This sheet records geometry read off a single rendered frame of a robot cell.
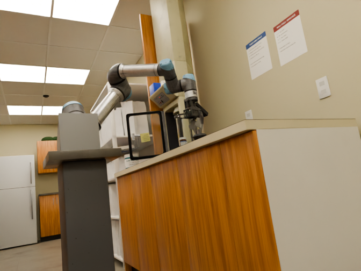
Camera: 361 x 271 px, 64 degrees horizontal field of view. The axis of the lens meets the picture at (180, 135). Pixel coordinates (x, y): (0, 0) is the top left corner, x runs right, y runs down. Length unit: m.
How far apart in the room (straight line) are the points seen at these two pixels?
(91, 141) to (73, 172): 0.18
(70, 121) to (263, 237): 1.00
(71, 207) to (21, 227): 5.38
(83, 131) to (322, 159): 1.11
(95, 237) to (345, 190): 1.13
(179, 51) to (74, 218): 1.55
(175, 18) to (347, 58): 1.39
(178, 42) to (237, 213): 1.58
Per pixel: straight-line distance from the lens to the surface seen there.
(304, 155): 1.32
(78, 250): 1.42
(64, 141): 1.46
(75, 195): 1.41
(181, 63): 2.38
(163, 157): 1.80
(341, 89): 1.76
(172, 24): 2.52
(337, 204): 1.43
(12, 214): 6.77
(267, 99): 2.09
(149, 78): 2.63
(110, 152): 1.40
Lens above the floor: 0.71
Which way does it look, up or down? 10 degrees up
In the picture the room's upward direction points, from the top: 7 degrees counter-clockwise
